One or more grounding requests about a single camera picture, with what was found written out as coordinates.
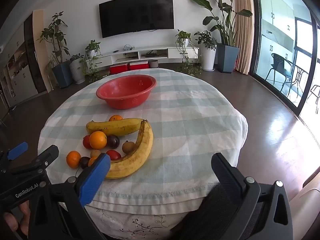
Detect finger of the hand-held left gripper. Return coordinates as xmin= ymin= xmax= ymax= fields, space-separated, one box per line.
xmin=10 ymin=144 xmax=60 ymax=181
xmin=0 ymin=141 xmax=29 ymax=175

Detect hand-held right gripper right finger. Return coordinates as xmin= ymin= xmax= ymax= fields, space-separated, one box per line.
xmin=211 ymin=152 xmax=293 ymax=240

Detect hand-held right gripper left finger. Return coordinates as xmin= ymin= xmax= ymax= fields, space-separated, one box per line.
xmin=29 ymin=152 xmax=111 ymax=240

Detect dark purple plum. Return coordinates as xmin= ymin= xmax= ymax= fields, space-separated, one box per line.
xmin=79 ymin=156 xmax=91 ymax=169
xmin=107 ymin=135 xmax=120 ymax=148

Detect large orange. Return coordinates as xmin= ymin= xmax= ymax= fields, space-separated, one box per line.
xmin=89 ymin=131 xmax=108 ymax=150

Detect short yellow banana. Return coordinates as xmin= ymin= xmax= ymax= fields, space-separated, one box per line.
xmin=86 ymin=118 xmax=145 ymax=137

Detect long curved banana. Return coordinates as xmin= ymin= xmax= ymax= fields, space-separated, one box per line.
xmin=105 ymin=119 xmax=154 ymax=179

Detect red plastic bowl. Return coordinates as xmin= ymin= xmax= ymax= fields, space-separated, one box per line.
xmin=96 ymin=75 xmax=157 ymax=110

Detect person's left hand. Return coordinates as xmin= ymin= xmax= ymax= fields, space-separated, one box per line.
xmin=3 ymin=201 xmax=32 ymax=236

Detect white floral tablecloth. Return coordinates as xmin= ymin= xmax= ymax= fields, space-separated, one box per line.
xmin=85 ymin=200 xmax=200 ymax=240

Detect green white checked tablecloth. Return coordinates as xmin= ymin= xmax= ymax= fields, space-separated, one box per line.
xmin=37 ymin=68 xmax=248 ymax=217

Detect tall plant in blue pot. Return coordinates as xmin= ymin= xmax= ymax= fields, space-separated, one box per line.
xmin=37 ymin=12 xmax=73 ymax=88

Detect beige sofa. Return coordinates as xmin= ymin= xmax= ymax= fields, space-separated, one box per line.
xmin=289 ymin=167 xmax=320 ymax=240

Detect plant in ribbed white pot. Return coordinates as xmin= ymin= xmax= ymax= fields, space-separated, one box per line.
xmin=69 ymin=54 xmax=87 ymax=84

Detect red storage box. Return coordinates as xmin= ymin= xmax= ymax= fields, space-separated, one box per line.
xmin=129 ymin=61 xmax=150 ymax=71
xmin=109 ymin=64 xmax=129 ymax=74

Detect trailing pothos in white pot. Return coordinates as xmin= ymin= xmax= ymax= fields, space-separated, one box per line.
xmin=79 ymin=40 xmax=103 ymax=82
xmin=175 ymin=29 xmax=203 ymax=77

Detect broad-leaf plant in blue pot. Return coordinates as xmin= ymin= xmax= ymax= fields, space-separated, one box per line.
xmin=190 ymin=0 xmax=253 ymax=74

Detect bushy plant in white pot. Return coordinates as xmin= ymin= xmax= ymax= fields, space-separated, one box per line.
xmin=194 ymin=30 xmax=217 ymax=71

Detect black balcony chair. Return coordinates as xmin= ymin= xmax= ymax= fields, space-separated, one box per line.
xmin=306 ymin=85 xmax=320 ymax=107
xmin=265 ymin=53 xmax=294 ymax=92

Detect black balcony table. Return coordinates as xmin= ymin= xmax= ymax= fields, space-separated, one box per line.
xmin=287 ymin=64 xmax=309 ymax=100

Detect white television cabinet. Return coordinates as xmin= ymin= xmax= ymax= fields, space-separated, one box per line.
xmin=96 ymin=45 xmax=200 ymax=65

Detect black-framed sliding glass door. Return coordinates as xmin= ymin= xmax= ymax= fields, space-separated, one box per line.
xmin=250 ymin=0 xmax=320 ymax=117

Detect beige curtain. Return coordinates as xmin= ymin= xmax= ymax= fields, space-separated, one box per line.
xmin=233 ymin=0 xmax=255 ymax=75

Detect white balcony cabinets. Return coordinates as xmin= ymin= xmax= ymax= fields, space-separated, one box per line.
xmin=259 ymin=0 xmax=295 ymax=53

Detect wall cabinet unit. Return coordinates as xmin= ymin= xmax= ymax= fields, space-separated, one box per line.
xmin=0 ymin=12 xmax=48 ymax=110

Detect black wall television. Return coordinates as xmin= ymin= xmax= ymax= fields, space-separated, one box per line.
xmin=99 ymin=0 xmax=174 ymax=38

